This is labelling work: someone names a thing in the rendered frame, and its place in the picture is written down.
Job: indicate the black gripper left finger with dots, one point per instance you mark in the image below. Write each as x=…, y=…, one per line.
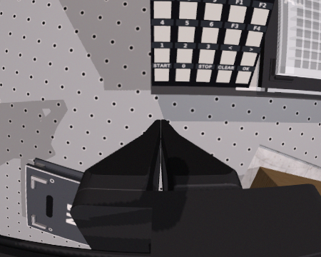
x=135, y=165

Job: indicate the grey perforated base plate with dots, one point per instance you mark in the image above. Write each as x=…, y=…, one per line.
x=75, y=86

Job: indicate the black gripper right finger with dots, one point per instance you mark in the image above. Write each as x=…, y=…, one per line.
x=187, y=167

